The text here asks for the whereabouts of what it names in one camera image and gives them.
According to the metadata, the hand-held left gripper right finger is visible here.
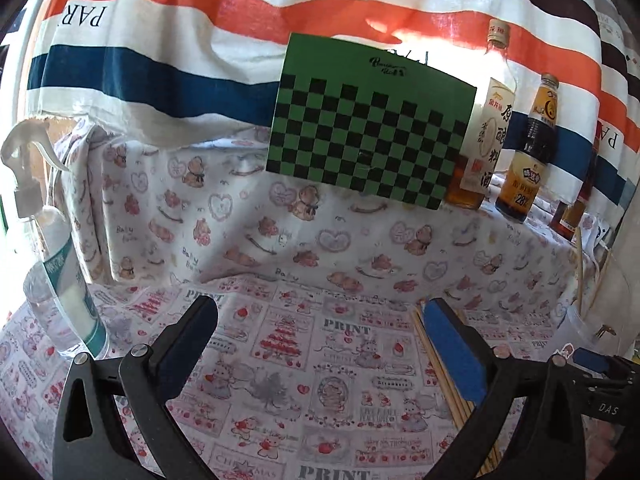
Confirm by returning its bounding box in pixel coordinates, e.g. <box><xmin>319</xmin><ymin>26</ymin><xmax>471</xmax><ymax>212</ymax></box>
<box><xmin>422</xmin><ymin>298</ymin><xmax>587</xmax><ymax>480</ymax></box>

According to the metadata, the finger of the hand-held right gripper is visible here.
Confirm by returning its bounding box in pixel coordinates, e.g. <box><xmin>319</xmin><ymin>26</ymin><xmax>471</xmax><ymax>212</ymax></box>
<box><xmin>572</xmin><ymin>349</ymin><xmax>640</xmax><ymax>386</ymax></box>

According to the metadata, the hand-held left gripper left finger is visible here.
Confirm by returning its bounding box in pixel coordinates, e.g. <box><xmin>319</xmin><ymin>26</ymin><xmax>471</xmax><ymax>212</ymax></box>
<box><xmin>52</xmin><ymin>295</ymin><xmax>219</xmax><ymax>480</ymax></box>

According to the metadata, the translucent plastic cup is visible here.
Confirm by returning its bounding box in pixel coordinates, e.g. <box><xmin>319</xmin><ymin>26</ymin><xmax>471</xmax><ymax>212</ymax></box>
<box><xmin>550</xmin><ymin>305</ymin><xmax>628</xmax><ymax>366</ymax></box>

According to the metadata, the printed tablecloth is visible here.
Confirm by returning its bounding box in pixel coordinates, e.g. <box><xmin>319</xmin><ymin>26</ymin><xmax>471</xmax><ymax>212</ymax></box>
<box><xmin>0</xmin><ymin>280</ymin><xmax>621</xmax><ymax>480</ymax></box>

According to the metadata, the bear print cloth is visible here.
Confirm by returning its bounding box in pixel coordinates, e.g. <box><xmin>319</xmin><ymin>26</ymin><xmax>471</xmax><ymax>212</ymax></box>
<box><xmin>52</xmin><ymin>120</ymin><xmax>616</xmax><ymax>321</ymax></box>

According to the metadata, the red cap sauce bottle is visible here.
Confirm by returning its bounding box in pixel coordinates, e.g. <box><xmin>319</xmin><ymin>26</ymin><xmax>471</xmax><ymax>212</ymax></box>
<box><xmin>550</xmin><ymin>130</ymin><xmax>601</xmax><ymax>241</ymax></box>

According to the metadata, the clear spray bottle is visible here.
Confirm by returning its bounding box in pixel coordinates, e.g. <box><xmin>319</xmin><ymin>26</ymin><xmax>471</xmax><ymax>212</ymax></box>
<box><xmin>0</xmin><ymin>121</ymin><xmax>108</xmax><ymax>361</ymax></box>

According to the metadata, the dark soy sauce bottle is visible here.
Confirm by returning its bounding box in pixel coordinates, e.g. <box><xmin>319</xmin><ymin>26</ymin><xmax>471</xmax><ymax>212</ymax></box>
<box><xmin>495</xmin><ymin>73</ymin><xmax>559</xmax><ymax>224</ymax></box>

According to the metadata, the clear cooking wine bottle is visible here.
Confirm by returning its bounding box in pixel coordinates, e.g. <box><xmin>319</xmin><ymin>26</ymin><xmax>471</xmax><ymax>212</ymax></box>
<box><xmin>445</xmin><ymin>20</ymin><xmax>518</xmax><ymax>211</ymax></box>

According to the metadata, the green checkered box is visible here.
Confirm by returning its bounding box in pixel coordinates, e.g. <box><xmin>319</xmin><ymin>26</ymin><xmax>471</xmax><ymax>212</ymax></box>
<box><xmin>265</xmin><ymin>32</ymin><xmax>478</xmax><ymax>211</ymax></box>

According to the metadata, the striped curtain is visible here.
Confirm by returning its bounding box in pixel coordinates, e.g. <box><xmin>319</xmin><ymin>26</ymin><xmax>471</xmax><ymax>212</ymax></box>
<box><xmin>20</xmin><ymin>0</ymin><xmax>640</xmax><ymax>206</ymax></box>

